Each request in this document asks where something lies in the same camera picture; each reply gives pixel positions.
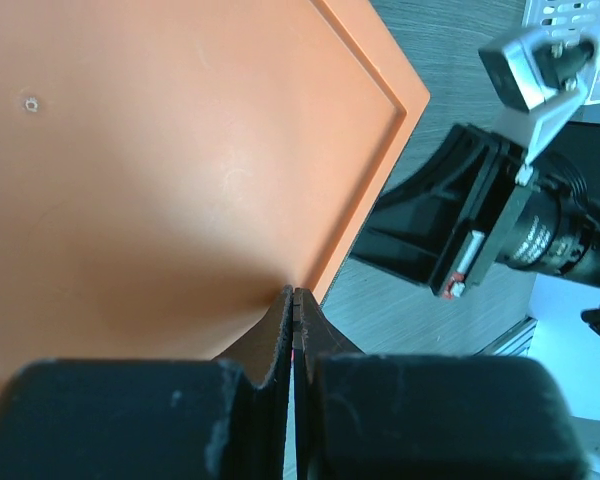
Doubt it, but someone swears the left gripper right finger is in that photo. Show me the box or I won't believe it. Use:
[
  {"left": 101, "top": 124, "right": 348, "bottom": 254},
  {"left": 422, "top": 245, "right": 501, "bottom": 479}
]
[{"left": 292, "top": 289, "right": 588, "bottom": 479}]

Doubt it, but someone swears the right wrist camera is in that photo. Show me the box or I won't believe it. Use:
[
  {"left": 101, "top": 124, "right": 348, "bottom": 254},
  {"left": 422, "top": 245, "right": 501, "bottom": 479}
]
[{"left": 478, "top": 25, "right": 600, "bottom": 171}]

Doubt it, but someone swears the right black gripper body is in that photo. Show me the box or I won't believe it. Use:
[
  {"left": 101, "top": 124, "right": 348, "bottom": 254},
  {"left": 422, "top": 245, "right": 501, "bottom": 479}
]
[{"left": 351, "top": 123, "right": 600, "bottom": 298}]

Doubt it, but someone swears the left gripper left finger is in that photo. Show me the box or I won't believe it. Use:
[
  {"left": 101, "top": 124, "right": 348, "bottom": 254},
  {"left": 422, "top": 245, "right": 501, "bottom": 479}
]
[{"left": 0, "top": 287, "right": 294, "bottom": 479}]

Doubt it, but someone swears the white mesh file rack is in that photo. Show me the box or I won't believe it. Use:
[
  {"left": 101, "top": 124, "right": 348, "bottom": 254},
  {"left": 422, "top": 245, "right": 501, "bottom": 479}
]
[{"left": 521, "top": 0, "right": 600, "bottom": 106}]

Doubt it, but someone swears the orange drawer organizer box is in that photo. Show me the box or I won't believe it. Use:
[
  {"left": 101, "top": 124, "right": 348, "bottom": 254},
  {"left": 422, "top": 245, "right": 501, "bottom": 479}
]
[{"left": 0, "top": 1, "right": 430, "bottom": 389}]

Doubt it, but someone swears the black lever arch binder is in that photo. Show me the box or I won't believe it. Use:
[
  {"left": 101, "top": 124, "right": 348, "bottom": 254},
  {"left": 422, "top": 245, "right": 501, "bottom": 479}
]
[{"left": 547, "top": 122, "right": 600, "bottom": 204}]

